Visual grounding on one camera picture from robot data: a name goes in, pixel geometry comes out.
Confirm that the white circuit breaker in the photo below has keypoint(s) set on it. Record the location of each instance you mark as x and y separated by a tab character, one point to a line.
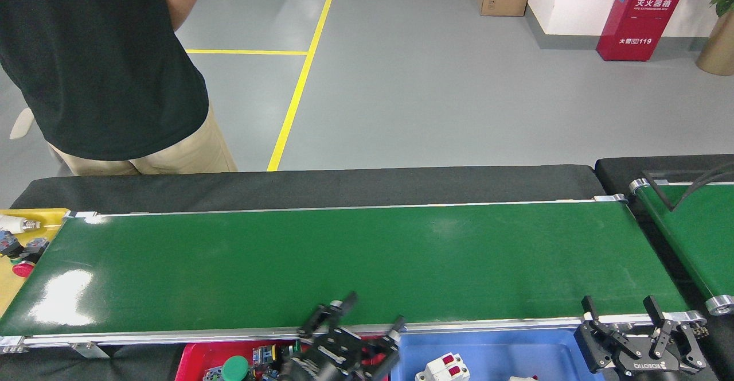
444	368
523	378

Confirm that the tan plant pot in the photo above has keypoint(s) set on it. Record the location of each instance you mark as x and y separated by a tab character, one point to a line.
717	51

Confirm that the grey office chair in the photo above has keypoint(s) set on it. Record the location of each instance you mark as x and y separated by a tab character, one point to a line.
22	124

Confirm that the green push button switch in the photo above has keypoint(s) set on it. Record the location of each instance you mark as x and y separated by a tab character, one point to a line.
8	242
296	348
235	369

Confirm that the long green conveyor belt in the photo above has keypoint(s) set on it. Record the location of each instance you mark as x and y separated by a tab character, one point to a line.
344	255

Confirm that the red fire extinguisher box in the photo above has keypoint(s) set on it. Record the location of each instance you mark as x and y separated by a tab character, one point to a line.
642	16

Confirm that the red plastic bin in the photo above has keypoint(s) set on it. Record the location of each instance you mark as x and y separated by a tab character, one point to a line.
195	358

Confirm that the black guide frame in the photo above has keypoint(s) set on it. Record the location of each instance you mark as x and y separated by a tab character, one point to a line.
656	191

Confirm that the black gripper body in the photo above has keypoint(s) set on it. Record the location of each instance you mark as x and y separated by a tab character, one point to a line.
332	361
651	370

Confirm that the short black padded base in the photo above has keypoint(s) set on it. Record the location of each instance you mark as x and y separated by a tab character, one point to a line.
616	167

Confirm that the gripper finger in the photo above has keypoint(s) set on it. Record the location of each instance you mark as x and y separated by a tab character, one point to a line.
602	349
682	343
327	321
390	349

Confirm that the green feeder conveyor belt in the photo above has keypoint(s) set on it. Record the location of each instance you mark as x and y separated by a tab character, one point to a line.
699	237

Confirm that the person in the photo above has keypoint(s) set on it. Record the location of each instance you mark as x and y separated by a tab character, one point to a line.
103	71

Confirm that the yellow plastic tray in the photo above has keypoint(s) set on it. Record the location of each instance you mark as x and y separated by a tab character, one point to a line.
8	295

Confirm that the white light bulb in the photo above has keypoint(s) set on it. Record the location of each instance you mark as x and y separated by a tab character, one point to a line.
11	223

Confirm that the blue plastic bin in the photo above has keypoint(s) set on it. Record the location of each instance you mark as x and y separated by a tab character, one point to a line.
516	352

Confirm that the long black padded base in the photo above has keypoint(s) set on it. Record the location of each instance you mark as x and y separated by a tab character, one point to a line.
287	189

